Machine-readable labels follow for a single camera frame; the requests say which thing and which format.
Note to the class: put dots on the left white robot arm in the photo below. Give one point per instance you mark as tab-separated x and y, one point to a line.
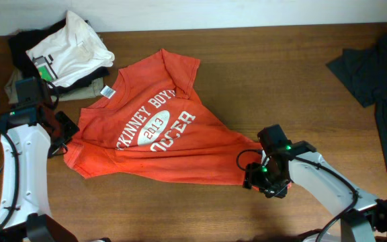
29	137

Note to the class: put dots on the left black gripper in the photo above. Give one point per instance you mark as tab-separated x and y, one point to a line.
71	128

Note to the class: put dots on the beige folded garment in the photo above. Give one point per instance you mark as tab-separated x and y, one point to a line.
91	91

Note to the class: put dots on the black folded garment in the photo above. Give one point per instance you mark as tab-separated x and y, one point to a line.
26	40

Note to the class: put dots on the orange soccer t-shirt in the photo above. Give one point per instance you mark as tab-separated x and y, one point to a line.
153	124

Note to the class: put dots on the white folded t-shirt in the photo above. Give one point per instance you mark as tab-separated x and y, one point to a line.
71	53

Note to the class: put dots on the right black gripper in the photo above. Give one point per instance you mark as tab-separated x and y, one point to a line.
250	176

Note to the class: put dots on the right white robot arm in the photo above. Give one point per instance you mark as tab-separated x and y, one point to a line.
357	214

